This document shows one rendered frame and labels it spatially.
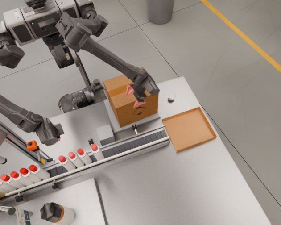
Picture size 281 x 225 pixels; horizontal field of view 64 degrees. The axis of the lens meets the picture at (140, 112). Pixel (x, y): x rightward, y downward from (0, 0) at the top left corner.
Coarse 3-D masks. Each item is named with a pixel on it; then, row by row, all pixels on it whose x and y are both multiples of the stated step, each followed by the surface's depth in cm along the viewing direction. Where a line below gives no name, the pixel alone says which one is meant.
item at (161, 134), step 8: (152, 136) 154; (160, 136) 154; (128, 144) 152; (136, 144) 152; (144, 144) 151; (104, 152) 150; (112, 152) 149; (120, 152) 149; (96, 160) 147; (56, 168) 146; (64, 168) 145; (88, 168) 145; (64, 176) 142; (40, 184) 140; (8, 192) 139
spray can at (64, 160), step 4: (60, 156) 128; (64, 156) 132; (60, 160) 127; (64, 160) 129; (68, 160) 132; (64, 164) 130; (68, 164) 133; (72, 164) 139; (68, 168) 137; (72, 168) 140
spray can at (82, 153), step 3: (78, 150) 129; (81, 150) 129; (84, 150) 133; (78, 153) 128; (81, 153) 129; (84, 153) 132; (81, 156) 131; (84, 156) 132; (87, 156) 136; (81, 159) 136; (84, 159) 135; (87, 159) 138; (90, 159) 142; (84, 162) 140; (87, 162) 141; (90, 162) 144
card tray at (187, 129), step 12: (192, 108) 165; (168, 120) 165; (180, 120) 165; (192, 120) 164; (204, 120) 164; (168, 132) 160; (180, 132) 160; (192, 132) 159; (204, 132) 159; (180, 144) 155; (192, 144) 155
